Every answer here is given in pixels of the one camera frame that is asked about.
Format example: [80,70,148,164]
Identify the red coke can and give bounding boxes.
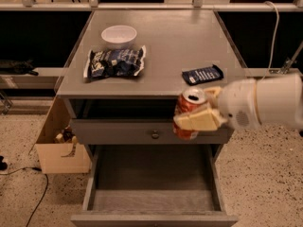
[173,87,207,140]

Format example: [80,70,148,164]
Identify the open grey lower drawer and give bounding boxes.
[71,145,238,227]

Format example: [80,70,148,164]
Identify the dark blue snack bar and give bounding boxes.
[182,64,224,86]

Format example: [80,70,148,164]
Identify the black floor cable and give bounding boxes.
[0,166,49,227]

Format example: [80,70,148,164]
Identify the blue chip bag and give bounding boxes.
[83,45,147,80]

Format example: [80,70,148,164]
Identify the items inside cardboard box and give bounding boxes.
[54,126,78,157]

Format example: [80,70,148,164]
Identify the grey upper drawer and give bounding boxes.
[70,119,233,145]

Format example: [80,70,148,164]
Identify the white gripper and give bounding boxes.
[173,79,260,131]

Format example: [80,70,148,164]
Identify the round drawer knob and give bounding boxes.
[151,131,159,139]

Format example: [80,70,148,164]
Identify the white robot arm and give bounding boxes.
[173,74,303,131]

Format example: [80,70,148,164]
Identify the grey drawer cabinet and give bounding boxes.
[58,9,245,147]

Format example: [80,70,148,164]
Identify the white hanging cable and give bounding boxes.
[261,0,281,80]

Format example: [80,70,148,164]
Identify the white bowl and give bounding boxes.
[101,26,137,49]

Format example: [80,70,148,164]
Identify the cardboard box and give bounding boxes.
[34,97,91,174]

